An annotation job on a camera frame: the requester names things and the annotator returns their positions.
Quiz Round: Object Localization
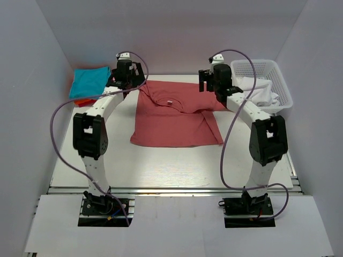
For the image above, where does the salmon pink t-shirt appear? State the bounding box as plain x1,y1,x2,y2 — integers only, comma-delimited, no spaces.
130,81,224,148

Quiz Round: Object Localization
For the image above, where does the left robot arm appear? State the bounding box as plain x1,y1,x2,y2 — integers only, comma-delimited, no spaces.
73,52,146,214

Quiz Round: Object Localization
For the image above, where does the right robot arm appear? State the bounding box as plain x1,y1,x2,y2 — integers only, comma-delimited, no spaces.
198,63,288,214

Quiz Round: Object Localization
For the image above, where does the folded teal t-shirt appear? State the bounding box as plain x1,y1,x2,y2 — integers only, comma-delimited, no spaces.
69,66,111,99

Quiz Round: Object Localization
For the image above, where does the white plastic basket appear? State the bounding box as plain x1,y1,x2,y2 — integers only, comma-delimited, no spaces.
230,59,293,114

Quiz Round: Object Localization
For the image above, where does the white t-shirt in basket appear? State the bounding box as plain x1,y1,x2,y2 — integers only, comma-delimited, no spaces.
237,77,280,107

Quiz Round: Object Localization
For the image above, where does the folded orange t-shirt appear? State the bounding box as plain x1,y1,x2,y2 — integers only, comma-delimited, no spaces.
74,99,96,107

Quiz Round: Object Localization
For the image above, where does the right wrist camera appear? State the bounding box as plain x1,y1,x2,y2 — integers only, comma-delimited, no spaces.
208,54,225,65

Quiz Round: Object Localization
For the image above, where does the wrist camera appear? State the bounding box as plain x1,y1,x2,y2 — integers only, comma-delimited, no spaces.
116,52,131,61
208,54,225,65

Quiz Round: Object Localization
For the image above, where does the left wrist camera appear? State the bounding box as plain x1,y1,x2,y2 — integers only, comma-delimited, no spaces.
116,52,131,61

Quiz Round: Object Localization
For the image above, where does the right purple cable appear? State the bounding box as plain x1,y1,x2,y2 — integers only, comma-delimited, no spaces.
207,49,290,222

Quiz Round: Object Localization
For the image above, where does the purple cable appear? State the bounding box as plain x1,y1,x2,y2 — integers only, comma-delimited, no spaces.
50,50,150,226
207,49,290,222

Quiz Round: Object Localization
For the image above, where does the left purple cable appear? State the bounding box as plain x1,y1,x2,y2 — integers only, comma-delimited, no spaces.
50,50,150,226

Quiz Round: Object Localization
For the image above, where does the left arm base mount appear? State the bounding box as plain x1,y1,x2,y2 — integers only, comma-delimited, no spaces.
78,191,135,228

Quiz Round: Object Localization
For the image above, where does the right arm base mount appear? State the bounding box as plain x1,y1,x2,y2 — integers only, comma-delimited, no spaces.
218,192,275,229

